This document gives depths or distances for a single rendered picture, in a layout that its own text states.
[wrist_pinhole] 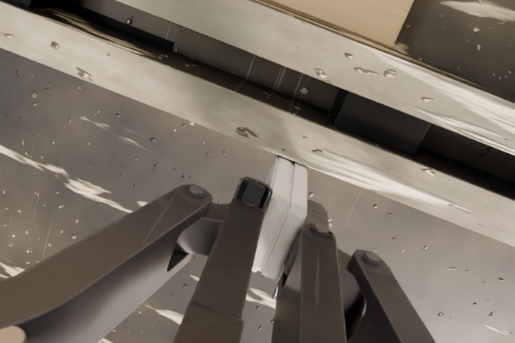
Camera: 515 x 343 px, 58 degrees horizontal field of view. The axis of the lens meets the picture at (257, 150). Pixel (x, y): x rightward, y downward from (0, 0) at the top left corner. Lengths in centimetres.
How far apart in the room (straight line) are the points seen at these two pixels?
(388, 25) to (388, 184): 9
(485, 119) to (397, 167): 4
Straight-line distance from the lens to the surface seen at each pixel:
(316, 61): 20
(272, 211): 17
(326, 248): 15
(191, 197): 15
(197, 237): 16
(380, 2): 25
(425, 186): 22
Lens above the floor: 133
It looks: 38 degrees down
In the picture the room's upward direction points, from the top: 126 degrees clockwise
